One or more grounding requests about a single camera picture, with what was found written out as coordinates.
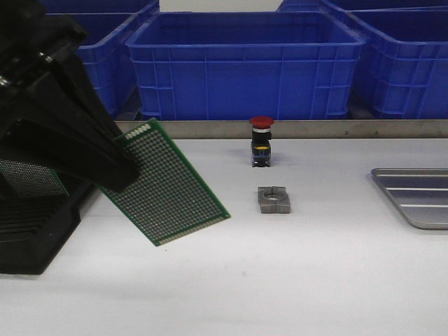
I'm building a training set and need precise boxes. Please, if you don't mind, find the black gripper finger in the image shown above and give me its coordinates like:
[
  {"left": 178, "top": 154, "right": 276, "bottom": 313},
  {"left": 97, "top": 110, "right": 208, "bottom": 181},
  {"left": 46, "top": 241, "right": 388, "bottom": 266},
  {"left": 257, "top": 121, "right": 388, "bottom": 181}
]
[{"left": 7, "top": 71, "right": 139, "bottom": 192}]

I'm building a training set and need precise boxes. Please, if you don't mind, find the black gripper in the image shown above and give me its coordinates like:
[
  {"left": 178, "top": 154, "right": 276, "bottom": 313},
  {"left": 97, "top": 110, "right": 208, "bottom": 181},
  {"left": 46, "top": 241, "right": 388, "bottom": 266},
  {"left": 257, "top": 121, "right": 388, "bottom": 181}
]
[{"left": 1, "top": 1, "right": 122, "bottom": 147}]

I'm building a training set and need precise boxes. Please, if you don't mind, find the green perforated board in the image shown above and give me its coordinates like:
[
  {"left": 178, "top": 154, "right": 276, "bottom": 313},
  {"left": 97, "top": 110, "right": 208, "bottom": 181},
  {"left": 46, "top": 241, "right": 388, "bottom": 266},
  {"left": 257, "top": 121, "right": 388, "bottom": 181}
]
[
  {"left": 1, "top": 160, "right": 68, "bottom": 198},
  {"left": 101, "top": 118, "right": 230, "bottom": 246}
]

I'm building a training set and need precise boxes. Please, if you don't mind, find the green perforated board front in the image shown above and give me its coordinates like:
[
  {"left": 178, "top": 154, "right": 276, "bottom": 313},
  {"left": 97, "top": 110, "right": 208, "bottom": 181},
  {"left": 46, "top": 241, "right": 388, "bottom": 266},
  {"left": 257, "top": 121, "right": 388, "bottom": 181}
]
[{"left": 101, "top": 118, "right": 230, "bottom": 246}]

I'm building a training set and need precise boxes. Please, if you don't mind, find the black circuit board rack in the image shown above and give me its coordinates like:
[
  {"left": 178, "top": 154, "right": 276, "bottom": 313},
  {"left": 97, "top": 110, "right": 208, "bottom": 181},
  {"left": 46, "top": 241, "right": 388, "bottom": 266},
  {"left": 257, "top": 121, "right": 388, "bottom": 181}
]
[{"left": 1, "top": 172, "right": 93, "bottom": 275}]

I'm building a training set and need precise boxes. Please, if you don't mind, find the silver metal tray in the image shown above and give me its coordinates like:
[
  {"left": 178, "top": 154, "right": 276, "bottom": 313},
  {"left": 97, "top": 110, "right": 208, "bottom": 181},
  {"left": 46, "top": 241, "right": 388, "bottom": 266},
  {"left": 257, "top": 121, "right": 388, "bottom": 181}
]
[{"left": 371, "top": 168, "right": 447, "bottom": 230}]

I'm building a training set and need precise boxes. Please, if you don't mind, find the blue plastic crate left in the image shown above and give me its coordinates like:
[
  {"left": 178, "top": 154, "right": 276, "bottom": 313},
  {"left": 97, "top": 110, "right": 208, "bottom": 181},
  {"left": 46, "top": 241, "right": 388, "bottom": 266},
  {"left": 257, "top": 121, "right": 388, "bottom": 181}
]
[{"left": 69, "top": 13, "right": 139, "bottom": 117}]

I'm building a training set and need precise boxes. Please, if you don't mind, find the blue plastic crate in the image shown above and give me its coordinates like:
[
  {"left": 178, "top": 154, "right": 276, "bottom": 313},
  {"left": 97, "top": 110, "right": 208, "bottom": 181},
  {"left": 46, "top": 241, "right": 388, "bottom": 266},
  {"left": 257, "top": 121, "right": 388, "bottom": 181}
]
[
  {"left": 69, "top": 13, "right": 139, "bottom": 117},
  {"left": 347, "top": 10, "right": 447, "bottom": 119},
  {"left": 126, "top": 12, "right": 364, "bottom": 121}
]

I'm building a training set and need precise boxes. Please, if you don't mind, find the blue crate back left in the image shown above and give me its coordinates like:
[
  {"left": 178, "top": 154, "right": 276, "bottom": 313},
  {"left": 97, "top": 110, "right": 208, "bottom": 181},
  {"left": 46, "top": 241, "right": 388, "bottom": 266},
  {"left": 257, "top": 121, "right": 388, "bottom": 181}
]
[{"left": 41, "top": 0, "right": 160, "bottom": 20}]

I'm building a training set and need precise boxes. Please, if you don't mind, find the blue plastic crate centre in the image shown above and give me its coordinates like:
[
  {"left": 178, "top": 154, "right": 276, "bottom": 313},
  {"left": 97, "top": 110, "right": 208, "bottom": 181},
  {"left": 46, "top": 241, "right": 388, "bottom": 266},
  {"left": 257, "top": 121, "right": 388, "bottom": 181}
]
[{"left": 126, "top": 12, "right": 364, "bottom": 121}]

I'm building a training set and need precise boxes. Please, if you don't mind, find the red emergency stop button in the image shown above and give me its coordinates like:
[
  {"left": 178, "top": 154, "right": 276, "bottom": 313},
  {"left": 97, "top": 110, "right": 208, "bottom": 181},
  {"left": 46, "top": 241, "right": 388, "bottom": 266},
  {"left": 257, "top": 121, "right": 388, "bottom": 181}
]
[{"left": 249, "top": 116, "right": 274, "bottom": 167}]

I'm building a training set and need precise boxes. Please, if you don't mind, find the blue crate back right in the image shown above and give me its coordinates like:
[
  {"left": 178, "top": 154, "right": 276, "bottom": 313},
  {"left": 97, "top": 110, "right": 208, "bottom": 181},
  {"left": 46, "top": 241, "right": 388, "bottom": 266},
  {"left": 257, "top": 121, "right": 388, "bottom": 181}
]
[{"left": 277, "top": 0, "right": 447, "bottom": 12}]

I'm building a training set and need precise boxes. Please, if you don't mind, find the grey metal clamp block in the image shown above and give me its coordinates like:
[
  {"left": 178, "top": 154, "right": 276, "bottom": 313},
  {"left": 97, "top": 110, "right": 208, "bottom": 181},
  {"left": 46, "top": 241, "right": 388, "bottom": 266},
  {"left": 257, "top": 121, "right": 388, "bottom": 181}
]
[{"left": 258, "top": 186, "right": 291, "bottom": 214}]

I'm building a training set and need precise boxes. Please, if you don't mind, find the blue plastic crate right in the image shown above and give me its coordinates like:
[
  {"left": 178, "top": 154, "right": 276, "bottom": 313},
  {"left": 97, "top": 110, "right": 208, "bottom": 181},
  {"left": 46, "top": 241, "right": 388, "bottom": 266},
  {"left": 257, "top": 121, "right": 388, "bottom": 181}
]
[{"left": 347, "top": 10, "right": 447, "bottom": 119}]

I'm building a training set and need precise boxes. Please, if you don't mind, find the metal table edge rail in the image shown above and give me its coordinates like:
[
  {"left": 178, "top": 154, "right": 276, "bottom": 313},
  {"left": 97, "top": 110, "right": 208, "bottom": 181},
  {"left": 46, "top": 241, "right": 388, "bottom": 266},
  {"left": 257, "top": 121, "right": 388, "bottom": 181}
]
[{"left": 160, "top": 120, "right": 447, "bottom": 139}]

